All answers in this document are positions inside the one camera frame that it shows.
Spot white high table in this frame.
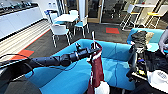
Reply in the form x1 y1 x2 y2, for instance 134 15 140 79
132 2 158 22

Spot white bar stool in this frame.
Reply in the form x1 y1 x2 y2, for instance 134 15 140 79
119 3 140 31

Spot maroon jacket white sleeves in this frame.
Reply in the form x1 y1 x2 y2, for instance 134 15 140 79
86 49 112 94

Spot white chair blue seat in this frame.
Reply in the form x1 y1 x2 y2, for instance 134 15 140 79
72 14 91 39

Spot person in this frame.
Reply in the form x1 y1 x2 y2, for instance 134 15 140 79
157 25 168 56

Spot small blue sofa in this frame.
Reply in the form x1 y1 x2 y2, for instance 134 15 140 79
125 27 168 54

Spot white square table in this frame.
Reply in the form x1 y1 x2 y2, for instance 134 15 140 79
54 13 80 26

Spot wooden glass door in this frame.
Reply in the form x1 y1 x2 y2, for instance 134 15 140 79
63 0 80 15
84 0 105 25

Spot large blue sofa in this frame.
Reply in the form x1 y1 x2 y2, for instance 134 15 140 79
24 38 138 94

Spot pale clothes hanger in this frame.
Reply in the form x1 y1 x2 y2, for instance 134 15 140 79
90 31 98 52

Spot black bag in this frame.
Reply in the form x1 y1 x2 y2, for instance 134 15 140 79
131 30 150 52

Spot yellow bar stool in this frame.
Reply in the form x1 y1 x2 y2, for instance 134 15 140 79
144 4 168 30

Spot white plastic chair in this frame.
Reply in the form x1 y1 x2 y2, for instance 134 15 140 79
67 9 80 18
49 23 73 49

